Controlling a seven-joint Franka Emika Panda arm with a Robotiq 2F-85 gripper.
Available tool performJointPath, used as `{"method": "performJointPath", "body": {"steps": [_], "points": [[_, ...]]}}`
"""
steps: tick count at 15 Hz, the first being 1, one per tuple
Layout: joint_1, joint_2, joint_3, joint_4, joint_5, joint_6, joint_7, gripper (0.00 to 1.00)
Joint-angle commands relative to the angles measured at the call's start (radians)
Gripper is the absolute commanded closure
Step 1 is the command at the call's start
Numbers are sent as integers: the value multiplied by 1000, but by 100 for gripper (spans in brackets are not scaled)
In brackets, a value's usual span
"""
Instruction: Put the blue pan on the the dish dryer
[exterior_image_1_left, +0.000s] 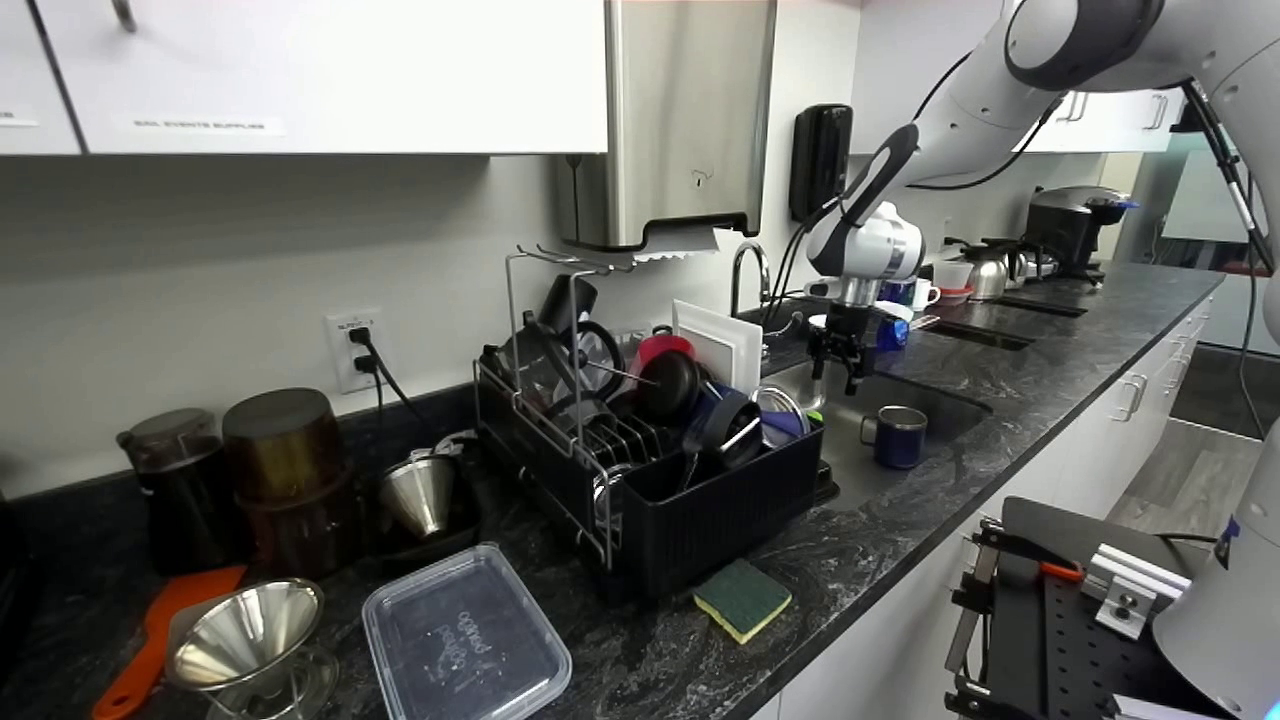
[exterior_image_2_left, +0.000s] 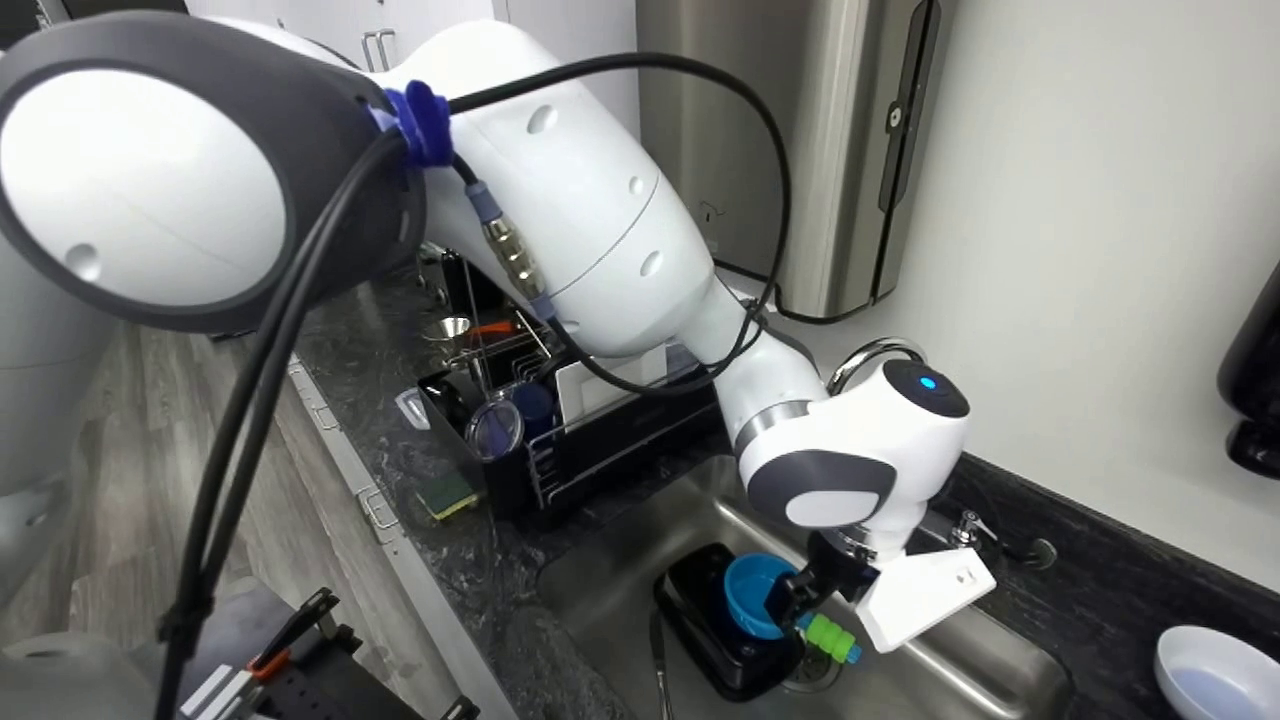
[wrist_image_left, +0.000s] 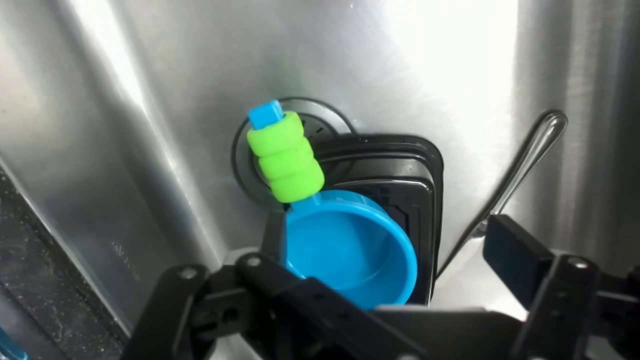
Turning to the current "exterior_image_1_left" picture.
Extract black bowl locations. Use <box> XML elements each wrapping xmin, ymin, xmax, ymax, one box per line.
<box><xmin>620</xmin><ymin>347</ymin><xmax>713</xmax><ymax>433</ymax></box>

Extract black counter mat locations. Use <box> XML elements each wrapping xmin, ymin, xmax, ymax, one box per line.
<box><xmin>924</xmin><ymin>317</ymin><xmax>1035</xmax><ymax>358</ymax></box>
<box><xmin>994</xmin><ymin>292</ymin><xmax>1092</xmax><ymax>324</ymax></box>

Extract blue bottle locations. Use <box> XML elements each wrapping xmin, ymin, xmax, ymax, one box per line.
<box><xmin>871</xmin><ymin>314</ymin><xmax>921</xmax><ymax>358</ymax></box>

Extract dark blue steel-rimmed mug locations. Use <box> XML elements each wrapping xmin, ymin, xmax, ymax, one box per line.
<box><xmin>857</xmin><ymin>402</ymin><xmax>934</xmax><ymax>476</ymax></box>

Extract stainless paper towel dispenser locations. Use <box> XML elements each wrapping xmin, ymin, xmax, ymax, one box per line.
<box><xmin>558</xmin><ymin>0</ymin><xmax>782</xmax><ymax>252</ymax></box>

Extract aluminium extrusion bar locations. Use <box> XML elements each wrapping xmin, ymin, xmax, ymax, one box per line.
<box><xmin>1081</xmin><ymin>536</ymin><xmax>1195</xmax><ymax>644</ymax></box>

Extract brown stacked canister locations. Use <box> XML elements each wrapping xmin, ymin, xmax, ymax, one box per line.
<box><xmin>221</xmin><ymin>381</ymin><xmax>359</xmax><ymax>580</ymax></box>

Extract round dark lid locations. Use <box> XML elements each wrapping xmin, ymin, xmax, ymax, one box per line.
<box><xmin>572</xmin><ymin>317</ymin><xmax>631</xmax><ymax>402</ymax></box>

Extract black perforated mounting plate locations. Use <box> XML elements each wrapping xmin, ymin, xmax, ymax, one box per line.
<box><xmin>985</xmin><ymin>578</ymin><xmax>1154</xmax><ymax>720</ymax></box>

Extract black dish drying rack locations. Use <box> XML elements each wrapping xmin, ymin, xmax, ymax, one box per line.
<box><xmin>474</xmin><ymin>241</ymin><xmax>833</xmax><ymax>595</ymax></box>

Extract chrome sink faucet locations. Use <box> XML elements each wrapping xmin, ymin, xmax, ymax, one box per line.
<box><xmin>729</xmin><ymin>241</ymin><xmax>782</xmax><ymax>324</ymax></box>

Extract steel cup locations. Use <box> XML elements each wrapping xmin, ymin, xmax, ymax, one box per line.
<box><xmin>378</xmin><ymin>428</ymin><xmax>481</xmax><ymax>542</ymax></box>

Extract clear drinking glass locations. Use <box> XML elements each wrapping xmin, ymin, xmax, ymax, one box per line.
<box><xmin>757</xmin><ymin>381</ymin><xmax>814</xmax><ymax>453</ymax></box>

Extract red bowl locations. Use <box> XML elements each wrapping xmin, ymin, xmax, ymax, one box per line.
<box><xmin>631</xmin><ymin>328</ymin><xmax>702</xmax><ymax>376</ymax></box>

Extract green and yellow sponge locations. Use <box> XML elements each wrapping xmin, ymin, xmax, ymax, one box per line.
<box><xmin>689</xmin><ymin>557</ymin><xmax>797</xmax><ymax>647</ymax></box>

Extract black clamp with orange tip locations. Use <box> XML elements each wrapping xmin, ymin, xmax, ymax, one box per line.
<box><xmin>969</xmin><ymin>516</ymin><xmax>1088</xmax><ymax>593</ymax></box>

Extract black coffee machine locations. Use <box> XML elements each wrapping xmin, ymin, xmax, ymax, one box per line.
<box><xmin>1015</xmin><ymin>184</ymin><xmax>1136</xmax><ymax>289</ymax></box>

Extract orange spatula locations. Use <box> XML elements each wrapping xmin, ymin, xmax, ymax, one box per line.
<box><xmin>90</xmin><ymin>559</ymin><xmax>254</xmax><ymax>720</ymax></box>

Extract dark floor mat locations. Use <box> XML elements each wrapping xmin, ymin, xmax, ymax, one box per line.
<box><xmin>1167</xmin><ymin>345</ymin><xmax>1280</xmax><ymax>444</ymax></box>

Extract white base cabinet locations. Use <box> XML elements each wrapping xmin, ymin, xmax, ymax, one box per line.
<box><xmin>752</xmin><ymin>295</ymin><xmax>1226</xmax><ymax>720</ymax></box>

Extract stainless steel sink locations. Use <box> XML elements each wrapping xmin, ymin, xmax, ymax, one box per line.
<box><xmin>764</xmin><ymin>358</ymin><xmax>994</xmax><ymax>453</ymax></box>

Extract white labelled wall cabinet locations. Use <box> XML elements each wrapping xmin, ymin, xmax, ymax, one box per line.
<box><xmin>0</xmin><ymin>0</ymin><xmax>615</xmax><ymax>155</ymax></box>

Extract clear plastic container lid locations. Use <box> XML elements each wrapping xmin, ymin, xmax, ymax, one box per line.
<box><xmin>357</xmin><ymin>536</ymin><xmax>576</xmax><ymax>720</ymax></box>

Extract black hanging cup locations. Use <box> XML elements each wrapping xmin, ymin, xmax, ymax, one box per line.
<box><xmin>538</xmin><ymin>273</ymin><xmax>600</xmax><ymax>339</ymax></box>

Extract dark blue plate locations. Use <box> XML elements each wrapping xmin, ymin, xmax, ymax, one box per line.
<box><xmin>679</xmin><ymin>384</ymin><xmax>771</xmax><ymax>472</ymax></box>

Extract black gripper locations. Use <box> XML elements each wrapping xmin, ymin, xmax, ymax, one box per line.
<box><xmin>805</xmin><ymin>302</ymin><xmax>889</xmax><ymax>402</ymax></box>

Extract dark glass jar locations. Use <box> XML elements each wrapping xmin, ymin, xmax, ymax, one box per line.
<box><xmin>115</xmin><ymin>402</ymin><xmax>245</xmax><ymax>578</ymax></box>

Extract white cabinet with bar handles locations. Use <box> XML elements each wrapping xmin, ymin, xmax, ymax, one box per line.
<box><xmin>851</xmin><ymin>0</ymin><xmax>1193</xmax><ymax>160</ymax></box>

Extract white mug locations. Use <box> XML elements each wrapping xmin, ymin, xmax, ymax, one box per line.
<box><xmin>886</xmin><ymin>273</ymin><xmax>945</xmax><ymax>320</ymax></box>

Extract large steel funnel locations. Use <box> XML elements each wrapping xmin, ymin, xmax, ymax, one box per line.
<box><xmin>168</xmin><ymin>571</ymin><xmax>333</xmax><ymax>720</ymax></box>

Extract black plug with cable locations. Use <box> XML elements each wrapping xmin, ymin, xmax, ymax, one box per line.
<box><xmin>350</xmin><ymin>320</ymin><xmax>437</xmax><ymax>436</ymax></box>

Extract white wall power outlet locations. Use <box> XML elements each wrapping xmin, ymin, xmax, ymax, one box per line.
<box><xmin>325</xmin><ymin>303</ymin><xmax>391</xmax><ymax>396</ymax></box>

